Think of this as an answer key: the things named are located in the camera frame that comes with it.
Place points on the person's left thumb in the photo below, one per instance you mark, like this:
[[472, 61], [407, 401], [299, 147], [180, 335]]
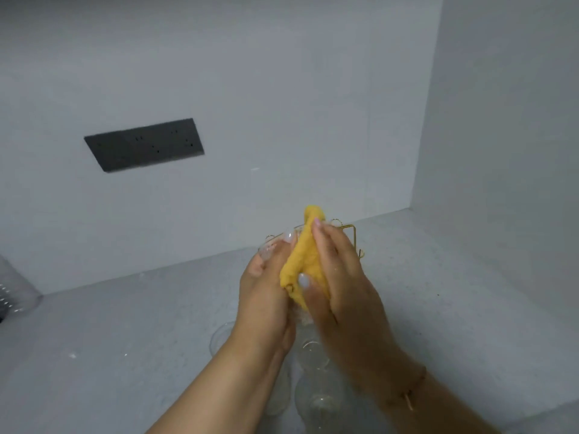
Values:
[[281, 256]]

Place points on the yellow cleaning cloth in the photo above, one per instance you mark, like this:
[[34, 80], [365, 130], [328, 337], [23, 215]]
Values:
[[304, 257]]

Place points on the person's right hand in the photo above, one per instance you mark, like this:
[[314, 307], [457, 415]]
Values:
[[353, 311]]

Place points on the person's left hand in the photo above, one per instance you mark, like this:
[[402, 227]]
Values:
[[262, 307]]

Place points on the clear plastic container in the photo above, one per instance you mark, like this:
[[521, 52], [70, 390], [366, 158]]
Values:
[[16, 289]]

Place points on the person's left forearm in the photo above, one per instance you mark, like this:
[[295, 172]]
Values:
[[226, 393]]

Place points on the clear drinking glass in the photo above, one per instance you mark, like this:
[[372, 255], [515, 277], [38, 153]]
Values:
[[312, 354], [267, 252], [321, 397], [220, 341]]

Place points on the black wall socket panel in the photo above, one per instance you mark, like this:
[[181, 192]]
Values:
[[144, 145]]

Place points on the person's right thumb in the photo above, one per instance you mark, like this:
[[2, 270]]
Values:
[[312, 294]]

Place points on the person's right forearm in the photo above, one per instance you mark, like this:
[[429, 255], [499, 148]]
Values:
[[434, 409]]

